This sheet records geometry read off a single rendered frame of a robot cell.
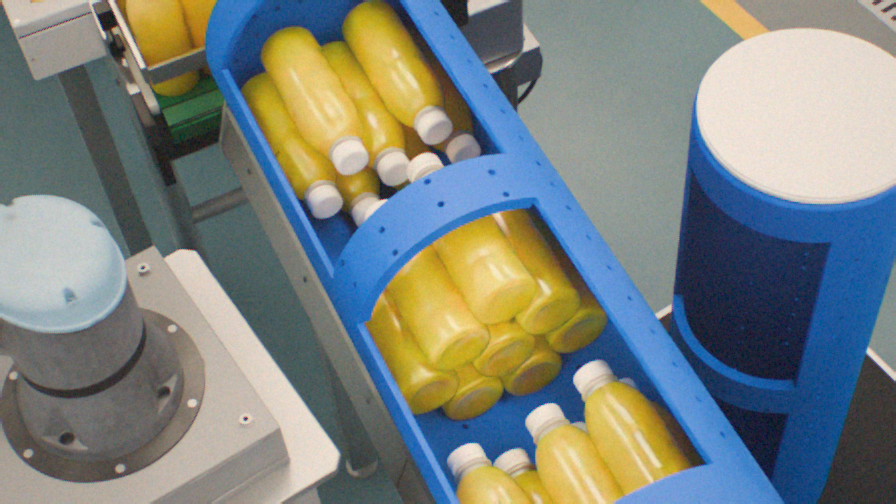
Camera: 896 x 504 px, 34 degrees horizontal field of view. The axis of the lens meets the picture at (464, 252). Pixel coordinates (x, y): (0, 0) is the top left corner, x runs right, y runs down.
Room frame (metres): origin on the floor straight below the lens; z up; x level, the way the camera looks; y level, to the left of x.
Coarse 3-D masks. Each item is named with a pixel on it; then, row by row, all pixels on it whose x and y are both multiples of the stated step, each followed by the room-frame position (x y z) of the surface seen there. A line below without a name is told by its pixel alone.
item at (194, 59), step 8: (200, 48) 1.41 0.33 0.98; (176, 56) 1.40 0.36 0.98; (184, 56) 1.40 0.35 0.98; (192, 56) 1.40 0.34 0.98; (200, 56) 1.40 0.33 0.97; (160, 64) 1.39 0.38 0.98; (168, 64) 1.39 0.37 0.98; (176, 64) 1.39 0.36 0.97; (184, 64) 1.39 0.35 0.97; (192, 64) 1.40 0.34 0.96; (200, 64) 1.40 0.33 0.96; (152, 72) 1.38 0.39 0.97; (160, 72) 1.38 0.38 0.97; (168, 72) 1.39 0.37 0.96; (176, 72) 1.39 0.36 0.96; (184, 72) 1.39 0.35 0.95; (152, 80) 1.38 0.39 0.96; (160, 80) 1.38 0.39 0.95
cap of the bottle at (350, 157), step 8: (344, 144) 1.08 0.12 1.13; (352, 144) 1.08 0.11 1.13; (360, 144) 1.09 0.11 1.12; (336, 152) 1.08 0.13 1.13; (344, 152) 1.07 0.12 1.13; (352, 152) 1.07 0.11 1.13; (360, 152) 1.07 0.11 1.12; (336, 160) 1.07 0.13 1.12; (344, 160) 1.07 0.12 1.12; (352, 160) 1.07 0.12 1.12; (360, 160) 1.07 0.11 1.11; (336, 168) 1.07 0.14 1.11; (344, 168) 1.07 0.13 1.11; (352, 168) 1.07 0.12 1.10; (360, 168) 1.07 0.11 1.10
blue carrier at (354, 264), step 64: (256, 0) 1.24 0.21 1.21; (320, 0) 1.32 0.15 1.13; (384, 0) 1.35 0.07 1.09; (256, 64) 1.29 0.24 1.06; (448, 64) 1.11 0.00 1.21; (256, 128) 1.12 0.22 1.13; (512, 128) 1.03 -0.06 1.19; (384, 192) 1.15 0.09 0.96; (448, 192) 0.92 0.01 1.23; (512, 192) 0.92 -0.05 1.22; (320, 256) 0.93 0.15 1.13; (384, 256) 0.87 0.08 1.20; (576, 256) 0.84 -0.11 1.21; (640, 320) 0.77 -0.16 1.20; (384, 384) 0.77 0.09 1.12; (640, 384) 0.80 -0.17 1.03; (448, 448) 0.76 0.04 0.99; (512, 448) 0.77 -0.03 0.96; (704, 448) 0.62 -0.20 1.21
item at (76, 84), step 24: (72, 72) 1.45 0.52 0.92; (72, 96) 1.44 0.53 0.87; (96, 96) 1.46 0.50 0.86; (96, 120) 1.45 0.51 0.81; (96, 144) 1.44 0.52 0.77; (96, 168) 1.44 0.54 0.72; (120, 168) 1.45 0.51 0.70; (120, 192) 1.45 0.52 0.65; (120, 216) 1.44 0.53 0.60; (144, 240) 1.45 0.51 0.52
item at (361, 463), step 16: (320, 352) 1.29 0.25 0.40; (336, 384) 1.26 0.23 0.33; (336, 400) 1.26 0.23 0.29; (336, 416) 1.29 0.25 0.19; (352, 416) 1.27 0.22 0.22; (352, 432) 1.27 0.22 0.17; (352, 448) 1.26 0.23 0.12; (368, 448) 1.27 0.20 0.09; (352, 464) 1.26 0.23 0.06; (368, 464) 1.27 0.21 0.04
